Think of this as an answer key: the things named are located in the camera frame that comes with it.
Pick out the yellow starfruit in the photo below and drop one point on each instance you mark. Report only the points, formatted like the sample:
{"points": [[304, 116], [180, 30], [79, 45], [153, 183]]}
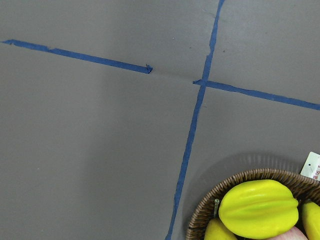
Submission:
{"points": [[259, 209]]}

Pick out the red and white apple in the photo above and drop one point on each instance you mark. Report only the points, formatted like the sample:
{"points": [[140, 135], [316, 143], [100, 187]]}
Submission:
{"points": [[293, 234]]}

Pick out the brown woven wicker basket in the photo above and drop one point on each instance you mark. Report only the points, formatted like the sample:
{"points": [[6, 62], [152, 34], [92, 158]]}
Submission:
{"points": [[302, 187]]}

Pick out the paper price tag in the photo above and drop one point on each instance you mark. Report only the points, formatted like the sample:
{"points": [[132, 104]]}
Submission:
{"points": [[311, 167]]}

